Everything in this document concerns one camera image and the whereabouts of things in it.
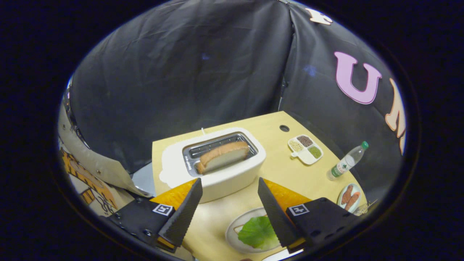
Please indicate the plain toast bread slice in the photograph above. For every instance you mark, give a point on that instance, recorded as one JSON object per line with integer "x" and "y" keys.
{"x": 224, "y": 156}

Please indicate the cream white toaster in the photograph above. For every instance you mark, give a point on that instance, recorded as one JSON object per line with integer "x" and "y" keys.
{"x": 232, "y": 181}

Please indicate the black backdrop cloth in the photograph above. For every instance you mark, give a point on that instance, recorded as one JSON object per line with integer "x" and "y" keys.
{"x": 181, "y": 72}

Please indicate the round beige plate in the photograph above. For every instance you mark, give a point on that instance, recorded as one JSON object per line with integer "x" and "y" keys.
{"x": 233, "y": 241}

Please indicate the reddish brown meat patty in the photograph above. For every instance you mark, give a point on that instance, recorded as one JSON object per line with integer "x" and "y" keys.
{"x": 353, "y": 201}

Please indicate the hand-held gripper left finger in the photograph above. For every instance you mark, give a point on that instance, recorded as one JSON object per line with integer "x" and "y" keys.
{"x": 185, "y": 215}

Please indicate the divided white condiment dish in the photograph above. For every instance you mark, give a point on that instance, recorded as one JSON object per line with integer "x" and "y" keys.
{"x": 306, "y": 156}

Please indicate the light blue plate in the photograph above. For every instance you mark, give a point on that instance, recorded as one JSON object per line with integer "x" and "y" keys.
{"x": 357, "y": 188}

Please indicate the green lettuce leaf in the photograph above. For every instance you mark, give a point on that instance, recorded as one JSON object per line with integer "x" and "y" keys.
{"x": 257, "y": 232}

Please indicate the clear plastic water bottle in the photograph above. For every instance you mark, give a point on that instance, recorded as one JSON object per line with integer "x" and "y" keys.
{"x": 344, "y": 165}

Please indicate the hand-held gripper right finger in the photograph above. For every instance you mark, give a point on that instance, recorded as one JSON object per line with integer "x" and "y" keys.
{"x": 275, "y": 214}

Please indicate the white rounded square plate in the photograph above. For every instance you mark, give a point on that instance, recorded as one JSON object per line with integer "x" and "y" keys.
{"x": 282, "y": 256}

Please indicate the dark brown meat patty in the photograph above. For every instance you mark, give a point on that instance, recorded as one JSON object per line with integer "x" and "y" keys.
{"x": 346, "y": 195}

